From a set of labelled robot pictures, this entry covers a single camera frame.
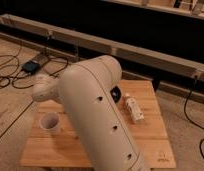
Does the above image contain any wooden table board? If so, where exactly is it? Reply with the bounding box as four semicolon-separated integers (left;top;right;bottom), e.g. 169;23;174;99
20;80;176;169

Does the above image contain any white plastic bottle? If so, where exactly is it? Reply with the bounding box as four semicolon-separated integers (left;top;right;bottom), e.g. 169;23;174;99
125;93;144;123

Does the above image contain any dark ceramic bowl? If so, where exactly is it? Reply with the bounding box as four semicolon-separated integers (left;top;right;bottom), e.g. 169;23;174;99
110;86;121;103

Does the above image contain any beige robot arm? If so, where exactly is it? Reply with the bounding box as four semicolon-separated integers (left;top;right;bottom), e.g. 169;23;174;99
32;55;151;171

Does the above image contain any black floor cable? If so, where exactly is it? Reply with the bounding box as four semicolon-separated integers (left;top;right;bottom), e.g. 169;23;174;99
0;43;76;90

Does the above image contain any black cable at right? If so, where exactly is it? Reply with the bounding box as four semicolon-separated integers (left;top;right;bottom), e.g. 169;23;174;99
183;75;204;165

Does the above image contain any wooden frame beam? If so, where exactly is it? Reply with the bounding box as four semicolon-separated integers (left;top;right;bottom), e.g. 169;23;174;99
0;14;204;81

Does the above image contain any blue power adapter box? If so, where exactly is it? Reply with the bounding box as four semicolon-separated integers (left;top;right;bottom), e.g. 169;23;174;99
22;61;39;74

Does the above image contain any white paper cup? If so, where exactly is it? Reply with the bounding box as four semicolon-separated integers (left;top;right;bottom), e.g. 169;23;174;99
39;112;60;135

